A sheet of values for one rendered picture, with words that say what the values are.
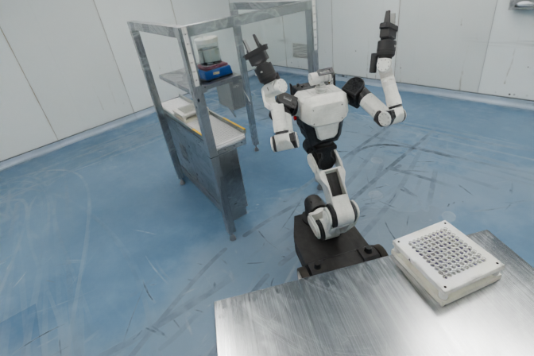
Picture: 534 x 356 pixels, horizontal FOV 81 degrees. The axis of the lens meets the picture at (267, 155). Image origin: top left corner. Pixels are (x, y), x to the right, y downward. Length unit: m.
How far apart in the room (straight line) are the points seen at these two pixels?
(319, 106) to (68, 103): 4.38
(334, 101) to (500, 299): 1.07
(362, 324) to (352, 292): 0.11
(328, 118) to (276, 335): 1.09
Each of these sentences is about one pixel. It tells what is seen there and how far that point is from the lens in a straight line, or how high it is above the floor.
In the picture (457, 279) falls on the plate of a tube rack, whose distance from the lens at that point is 1.23.
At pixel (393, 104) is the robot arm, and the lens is 1.70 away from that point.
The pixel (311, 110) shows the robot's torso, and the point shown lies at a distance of 1.69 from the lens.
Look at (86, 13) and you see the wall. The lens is 5.51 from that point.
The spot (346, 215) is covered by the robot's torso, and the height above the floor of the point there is 0.60.
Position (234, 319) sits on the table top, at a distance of 1.20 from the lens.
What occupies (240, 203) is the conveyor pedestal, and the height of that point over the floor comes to 0.16.
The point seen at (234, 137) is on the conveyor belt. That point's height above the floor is 0.83.
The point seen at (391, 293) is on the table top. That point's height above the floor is 0.85.
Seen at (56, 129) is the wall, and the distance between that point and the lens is 5.56.
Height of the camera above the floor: 1.83
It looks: 30 degrees down
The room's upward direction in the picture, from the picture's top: 8 degrees counter-clockwise
